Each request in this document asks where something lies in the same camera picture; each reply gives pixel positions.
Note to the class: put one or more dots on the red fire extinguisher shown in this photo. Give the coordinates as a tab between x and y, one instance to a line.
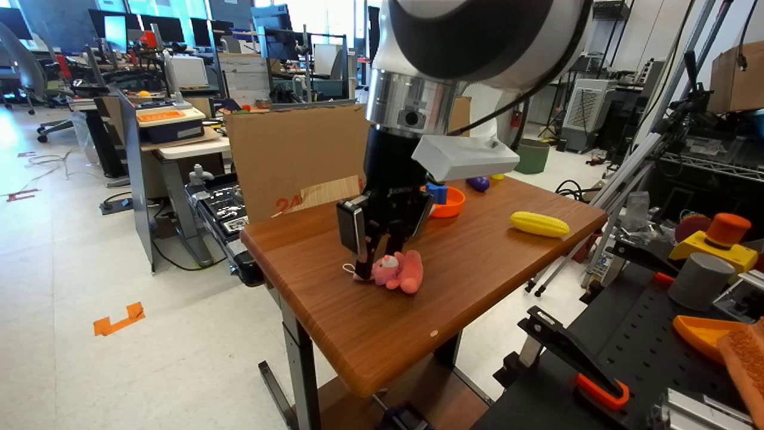
517	121

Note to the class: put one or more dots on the blue cube block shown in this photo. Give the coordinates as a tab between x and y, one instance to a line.
436	193

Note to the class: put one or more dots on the pink plush toy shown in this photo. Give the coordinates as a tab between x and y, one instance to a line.
400	272

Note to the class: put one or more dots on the cardboard box on shelf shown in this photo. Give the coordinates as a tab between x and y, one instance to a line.
738	79

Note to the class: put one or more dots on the wooden table with metal legs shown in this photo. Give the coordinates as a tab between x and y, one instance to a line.
351	342

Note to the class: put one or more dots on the robot arm white and black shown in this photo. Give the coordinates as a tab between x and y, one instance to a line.
427	51

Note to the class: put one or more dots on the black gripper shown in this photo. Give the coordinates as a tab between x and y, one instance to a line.
393	201

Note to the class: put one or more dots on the purple toy eggplant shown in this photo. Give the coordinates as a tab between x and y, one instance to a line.
479	182

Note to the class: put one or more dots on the yellow toy corn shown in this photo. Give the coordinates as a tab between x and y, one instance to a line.
540	226

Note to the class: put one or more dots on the brown cardboard panel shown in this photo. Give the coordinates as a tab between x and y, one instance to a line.
295	159

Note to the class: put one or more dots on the green storage bin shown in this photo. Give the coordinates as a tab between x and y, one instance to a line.
531	157

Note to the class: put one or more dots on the orange tape floor marker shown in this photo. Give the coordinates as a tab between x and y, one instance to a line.
108	327

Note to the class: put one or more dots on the grey desk with wooden top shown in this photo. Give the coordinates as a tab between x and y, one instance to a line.
167	134

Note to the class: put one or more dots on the black clamp with orange handle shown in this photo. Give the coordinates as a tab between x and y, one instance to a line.
544	334

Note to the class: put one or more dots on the grey cylinder cup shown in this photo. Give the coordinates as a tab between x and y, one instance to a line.
700	281

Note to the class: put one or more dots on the yellow and orange toy block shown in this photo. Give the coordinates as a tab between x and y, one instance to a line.
721	241

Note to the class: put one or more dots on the orange plastic bowl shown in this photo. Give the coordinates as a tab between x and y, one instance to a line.
453	207

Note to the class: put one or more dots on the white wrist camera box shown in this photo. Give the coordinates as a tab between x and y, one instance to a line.
447	159

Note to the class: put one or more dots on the yellow cylinder block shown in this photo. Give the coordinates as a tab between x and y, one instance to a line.
500	177

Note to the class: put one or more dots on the orange plastic tray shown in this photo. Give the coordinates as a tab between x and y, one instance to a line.
710	337

